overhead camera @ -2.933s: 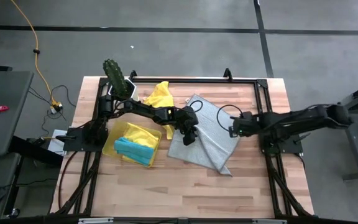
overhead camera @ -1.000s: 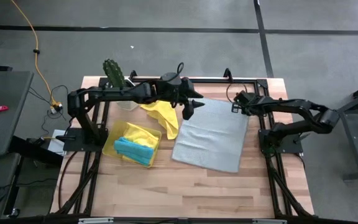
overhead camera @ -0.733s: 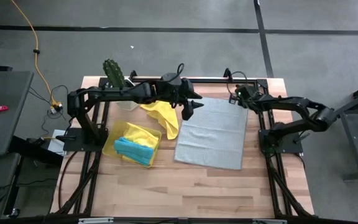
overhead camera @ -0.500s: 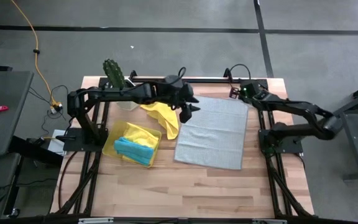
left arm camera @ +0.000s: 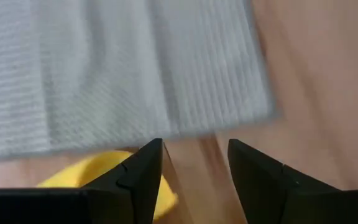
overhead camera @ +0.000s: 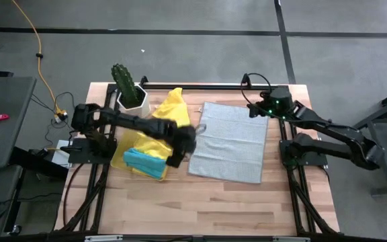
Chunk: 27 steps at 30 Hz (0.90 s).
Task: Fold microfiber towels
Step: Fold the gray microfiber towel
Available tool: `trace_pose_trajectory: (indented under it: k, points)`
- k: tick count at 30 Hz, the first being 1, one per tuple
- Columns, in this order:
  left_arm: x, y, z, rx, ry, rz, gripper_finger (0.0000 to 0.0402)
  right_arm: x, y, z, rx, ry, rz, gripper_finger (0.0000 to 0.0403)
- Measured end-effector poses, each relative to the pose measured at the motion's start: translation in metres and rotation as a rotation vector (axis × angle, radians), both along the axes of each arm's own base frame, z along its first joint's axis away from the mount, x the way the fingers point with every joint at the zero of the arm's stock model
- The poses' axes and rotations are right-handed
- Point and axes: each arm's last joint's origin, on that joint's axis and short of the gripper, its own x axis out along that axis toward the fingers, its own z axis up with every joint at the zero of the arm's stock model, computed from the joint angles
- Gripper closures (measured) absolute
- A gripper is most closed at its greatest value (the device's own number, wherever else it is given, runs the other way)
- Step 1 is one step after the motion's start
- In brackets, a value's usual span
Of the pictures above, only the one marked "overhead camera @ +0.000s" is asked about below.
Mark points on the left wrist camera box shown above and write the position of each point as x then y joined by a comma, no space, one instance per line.
175,160

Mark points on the green cactus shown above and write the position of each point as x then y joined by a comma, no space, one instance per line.
124,82

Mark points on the grey side table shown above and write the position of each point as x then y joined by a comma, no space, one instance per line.
8,127

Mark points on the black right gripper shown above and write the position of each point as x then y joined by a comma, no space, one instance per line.
278,99

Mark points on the white plant pot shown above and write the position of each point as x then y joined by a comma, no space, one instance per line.
144,107

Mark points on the grey microfiber towel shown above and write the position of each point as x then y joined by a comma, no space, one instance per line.
230,144

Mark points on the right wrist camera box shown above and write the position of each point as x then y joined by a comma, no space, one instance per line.
257,110

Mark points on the silver frame bracket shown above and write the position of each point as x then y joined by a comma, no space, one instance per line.
291,239
102,238

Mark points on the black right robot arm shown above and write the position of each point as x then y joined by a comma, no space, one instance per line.
331,129

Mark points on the white paper sheet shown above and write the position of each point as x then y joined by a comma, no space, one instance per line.
60,158

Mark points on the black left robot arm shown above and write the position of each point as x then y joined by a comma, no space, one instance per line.
129,121

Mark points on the yellow microfiber towel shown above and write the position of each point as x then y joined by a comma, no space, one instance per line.
175,107
150,148

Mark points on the black aluminium table frame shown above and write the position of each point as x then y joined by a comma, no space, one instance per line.
213,87

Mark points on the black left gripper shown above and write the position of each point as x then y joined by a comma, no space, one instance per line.
184,138

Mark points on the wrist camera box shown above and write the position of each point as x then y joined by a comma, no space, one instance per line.
257,110
175,160

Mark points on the yellow translucent plastic bin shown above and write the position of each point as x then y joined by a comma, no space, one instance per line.
118,158

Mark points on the teal microfiber towel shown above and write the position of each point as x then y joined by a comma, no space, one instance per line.
144,163

